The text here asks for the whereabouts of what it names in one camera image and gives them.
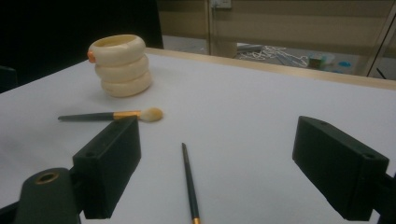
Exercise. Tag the black tripod stand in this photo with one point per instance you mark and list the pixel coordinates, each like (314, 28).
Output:
(381, 49)

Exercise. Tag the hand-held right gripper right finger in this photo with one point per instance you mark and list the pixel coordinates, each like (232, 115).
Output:
(339, 168)

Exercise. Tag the small jar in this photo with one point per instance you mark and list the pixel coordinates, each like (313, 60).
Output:
(320, 60)

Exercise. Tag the cream ringed brush holder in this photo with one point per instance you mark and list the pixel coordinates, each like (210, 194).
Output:
(123, 70)

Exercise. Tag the wooden table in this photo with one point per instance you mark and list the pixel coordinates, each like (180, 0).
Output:
(280, 69)

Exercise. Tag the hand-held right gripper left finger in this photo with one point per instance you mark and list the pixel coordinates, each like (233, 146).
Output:
(107, 161)

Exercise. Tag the small-head black makeup brush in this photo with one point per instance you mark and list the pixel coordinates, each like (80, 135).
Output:
(190, 186)

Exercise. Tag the wooden shelf unit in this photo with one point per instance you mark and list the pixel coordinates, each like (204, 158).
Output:
(280, 21)

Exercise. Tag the blue round lid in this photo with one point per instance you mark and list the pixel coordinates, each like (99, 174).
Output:
(344, 64)

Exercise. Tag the white table mat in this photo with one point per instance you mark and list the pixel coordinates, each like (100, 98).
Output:
(236, 109)

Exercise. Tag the large-head black makeup brush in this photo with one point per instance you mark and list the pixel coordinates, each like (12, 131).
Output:
(102, 116)

